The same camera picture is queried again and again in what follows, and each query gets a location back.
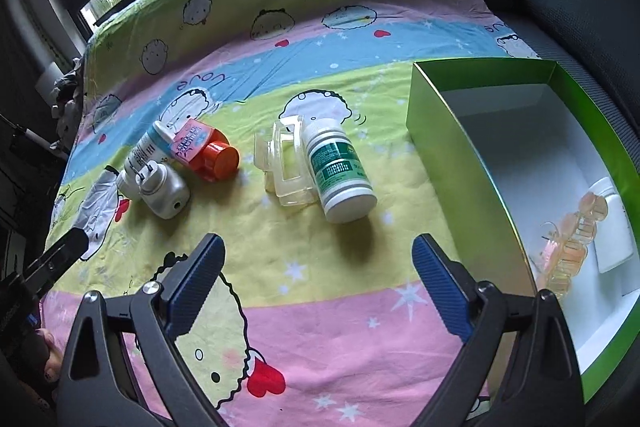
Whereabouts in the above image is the plain white pill bottle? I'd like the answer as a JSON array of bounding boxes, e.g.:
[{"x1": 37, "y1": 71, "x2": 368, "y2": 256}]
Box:
[{"x1": 580, "y1": 176, "x2": 634, "y2": 273}]

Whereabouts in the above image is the white bottle blue label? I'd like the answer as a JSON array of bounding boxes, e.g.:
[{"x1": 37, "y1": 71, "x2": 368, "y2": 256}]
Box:
[{"x1": 116, "y1": 120, "x2": 175, "y2": 200}]

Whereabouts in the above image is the pink bottle orange cap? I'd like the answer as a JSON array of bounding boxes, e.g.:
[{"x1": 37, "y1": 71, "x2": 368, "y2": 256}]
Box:
[{"x1": 169, "y1": 119, "x2": 240, "y2": 182}]

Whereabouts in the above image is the colourful cartoon bed sheet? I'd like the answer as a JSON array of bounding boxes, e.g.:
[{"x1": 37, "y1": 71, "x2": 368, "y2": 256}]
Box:
[{"x1": 41, "y1": 0, "x2": 530, "y2": 426}]

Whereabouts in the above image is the orange translucent hair claw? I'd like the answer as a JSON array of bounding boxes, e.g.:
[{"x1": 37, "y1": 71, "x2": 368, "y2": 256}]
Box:
[{"x1": 528, "y1": 192, "x2": 608, "y2": 300}]

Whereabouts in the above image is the person's left hand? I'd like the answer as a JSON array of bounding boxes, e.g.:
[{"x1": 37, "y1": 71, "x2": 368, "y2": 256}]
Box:
[{"x1": 36, "y1": 329, "x2": 63, "y2": 410}]

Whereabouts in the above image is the plush toy pile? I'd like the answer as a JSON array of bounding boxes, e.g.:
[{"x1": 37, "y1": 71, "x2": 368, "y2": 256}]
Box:
[{"x1": 51, "y1": 57, "x2": 85, "y2": 153}]

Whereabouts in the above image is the clear rectangular hair claw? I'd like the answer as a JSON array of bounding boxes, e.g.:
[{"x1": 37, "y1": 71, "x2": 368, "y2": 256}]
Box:
[{"x1": 254, "y1": 116, "x2": 317, "y2": 207}]

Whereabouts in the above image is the green cardboard box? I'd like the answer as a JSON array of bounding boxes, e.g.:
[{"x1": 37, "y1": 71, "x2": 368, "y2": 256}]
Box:
[{"x1": 407, "y1": 57, "x2": 639, "y2": 397}]

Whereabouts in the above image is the white plug-in device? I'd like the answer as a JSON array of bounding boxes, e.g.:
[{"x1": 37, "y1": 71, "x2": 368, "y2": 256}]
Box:
[{"x1": 136, "y1": 160, "x2": 191, "y2": 220}]

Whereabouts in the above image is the small white bottle green label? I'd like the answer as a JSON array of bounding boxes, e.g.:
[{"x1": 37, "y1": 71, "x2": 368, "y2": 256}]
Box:
[{"x1": 302, "y1": 118, "x2": 378, "y2": 225}]

